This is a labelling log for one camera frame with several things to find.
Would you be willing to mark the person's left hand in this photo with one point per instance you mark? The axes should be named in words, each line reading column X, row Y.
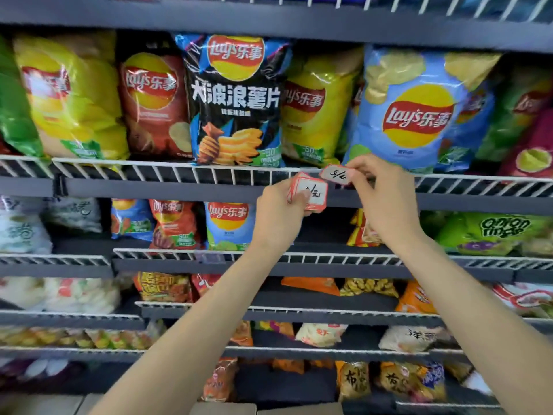
column 272, row 220

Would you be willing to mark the person's right hand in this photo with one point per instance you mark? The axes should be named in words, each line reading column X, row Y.
column 389, row 203

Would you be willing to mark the stack of red-bordered price tags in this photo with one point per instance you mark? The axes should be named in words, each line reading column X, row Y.
column 319, row 203

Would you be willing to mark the single red-bordered white label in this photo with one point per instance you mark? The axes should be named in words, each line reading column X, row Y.
column 335, row 174

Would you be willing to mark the person's right forearm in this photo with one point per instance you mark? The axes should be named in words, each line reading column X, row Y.
column 475, row 324

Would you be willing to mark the person's left forearm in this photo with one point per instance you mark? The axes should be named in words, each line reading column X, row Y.
column 181, row 341

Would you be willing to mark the clear plastic label holder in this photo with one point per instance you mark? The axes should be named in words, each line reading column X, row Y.
column 210, row 257

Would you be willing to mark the orange yellow snack bag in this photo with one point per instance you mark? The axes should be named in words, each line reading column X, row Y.
column 363, row 231

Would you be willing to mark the blue lime chip bag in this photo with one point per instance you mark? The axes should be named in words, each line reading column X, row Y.
column 229, row 224

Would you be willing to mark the green white-print snack bag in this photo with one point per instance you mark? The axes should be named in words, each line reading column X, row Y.
column 497, row 235
column 432, row 222

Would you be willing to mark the yellow nut snack bag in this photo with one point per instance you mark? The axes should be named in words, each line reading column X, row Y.
column 369, row 288

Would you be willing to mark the red white-print snack bag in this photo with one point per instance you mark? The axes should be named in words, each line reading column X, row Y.
column 205, row 284

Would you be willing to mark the light blue chip bag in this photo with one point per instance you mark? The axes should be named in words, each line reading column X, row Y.
column 471, row 133
column 410, row 112

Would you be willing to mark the dark red chip bag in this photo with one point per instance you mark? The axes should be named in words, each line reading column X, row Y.
column 175, row 224

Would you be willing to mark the small colourful snack bag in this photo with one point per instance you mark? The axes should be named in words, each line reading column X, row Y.
column 274, row 329

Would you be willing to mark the small orange clear snack bag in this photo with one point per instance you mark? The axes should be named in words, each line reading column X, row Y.
column 243, row 334

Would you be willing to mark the yellow-green chip bag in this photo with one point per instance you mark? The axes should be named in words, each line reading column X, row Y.
column 315, row 108

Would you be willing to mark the black blue chip bag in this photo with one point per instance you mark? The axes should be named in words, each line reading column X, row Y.
column 235, row 103

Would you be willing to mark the white red-print snack bag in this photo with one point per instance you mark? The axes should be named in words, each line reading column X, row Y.
column 322, row 334

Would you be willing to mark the red yellow printed snack bag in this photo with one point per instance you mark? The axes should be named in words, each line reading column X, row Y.
column 162, row 287

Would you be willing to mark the white fluffy snack bag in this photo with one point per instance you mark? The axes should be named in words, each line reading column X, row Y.
column 410, row 339

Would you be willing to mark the blue tomato chip bag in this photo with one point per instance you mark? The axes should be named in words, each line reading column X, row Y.
column 131, row 220

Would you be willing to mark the green red-logo chip bag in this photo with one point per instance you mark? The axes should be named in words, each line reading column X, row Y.
column 514, row 108

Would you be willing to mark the small red chip bag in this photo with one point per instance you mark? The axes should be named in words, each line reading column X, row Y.
column 151, row 108

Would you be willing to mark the brown gold snack bag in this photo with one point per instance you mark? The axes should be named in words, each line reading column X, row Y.
column 353, row 380
column 399, row 380

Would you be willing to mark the blue orange snack bag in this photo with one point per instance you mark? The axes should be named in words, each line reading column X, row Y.
column 433, row 380

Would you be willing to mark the brown cardboard box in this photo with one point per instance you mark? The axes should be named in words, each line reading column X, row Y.
column 302, row 409
column 90, row 406
column 222, row 409
column 39, row 406

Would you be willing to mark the white printed snack bag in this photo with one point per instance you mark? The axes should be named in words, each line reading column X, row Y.
column 73, row 213
column 21, row 229

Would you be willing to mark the yellow red-logo chip bag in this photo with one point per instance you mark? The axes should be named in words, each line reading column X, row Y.
column 73, row 99

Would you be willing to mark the plain green chip bag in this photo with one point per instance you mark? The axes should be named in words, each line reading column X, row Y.
column 15, row 108

